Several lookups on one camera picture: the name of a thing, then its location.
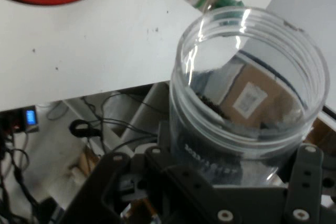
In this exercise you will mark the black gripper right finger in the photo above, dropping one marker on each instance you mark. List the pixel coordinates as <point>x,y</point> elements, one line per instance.
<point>304,182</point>

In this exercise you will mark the blue display voltage meter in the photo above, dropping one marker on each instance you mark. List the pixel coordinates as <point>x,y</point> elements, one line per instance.
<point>31,117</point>

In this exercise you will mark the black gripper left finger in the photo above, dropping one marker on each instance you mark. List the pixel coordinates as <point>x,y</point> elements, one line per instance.
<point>110,190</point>

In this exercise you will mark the clear plastic jar black seeds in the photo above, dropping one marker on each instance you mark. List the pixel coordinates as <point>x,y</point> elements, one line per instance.
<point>189,119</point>

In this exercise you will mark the cardboard box white label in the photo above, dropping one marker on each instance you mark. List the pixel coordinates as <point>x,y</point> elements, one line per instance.
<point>323,130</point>

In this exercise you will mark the white pole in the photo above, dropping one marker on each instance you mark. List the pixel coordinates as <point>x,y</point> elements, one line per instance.
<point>141,108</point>

